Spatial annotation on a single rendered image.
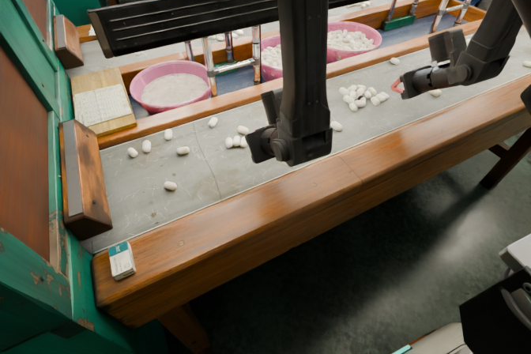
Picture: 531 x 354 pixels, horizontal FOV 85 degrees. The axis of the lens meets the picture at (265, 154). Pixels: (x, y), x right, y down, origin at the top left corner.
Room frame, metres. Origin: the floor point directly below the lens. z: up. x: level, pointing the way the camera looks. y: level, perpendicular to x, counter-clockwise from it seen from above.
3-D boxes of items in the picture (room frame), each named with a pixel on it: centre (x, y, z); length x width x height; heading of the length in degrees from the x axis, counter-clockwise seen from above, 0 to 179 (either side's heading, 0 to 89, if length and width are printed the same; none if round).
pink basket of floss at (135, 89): (0.82, 0.31, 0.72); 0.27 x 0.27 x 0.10
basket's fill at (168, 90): (0.82, 0.31, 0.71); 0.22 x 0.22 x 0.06
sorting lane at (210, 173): (0.80, -0.39, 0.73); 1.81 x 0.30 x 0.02; 117
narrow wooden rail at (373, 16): (1.24, -0.16, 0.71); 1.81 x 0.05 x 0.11; 117
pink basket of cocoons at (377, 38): (1.15, -0.33, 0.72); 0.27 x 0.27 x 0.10
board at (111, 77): (0.72, 0.50, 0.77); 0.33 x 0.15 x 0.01; 27
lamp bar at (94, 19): (0.65, 0.03, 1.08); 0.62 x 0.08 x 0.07; 117
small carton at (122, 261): (0.22, 0.27, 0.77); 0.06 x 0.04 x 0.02; 27
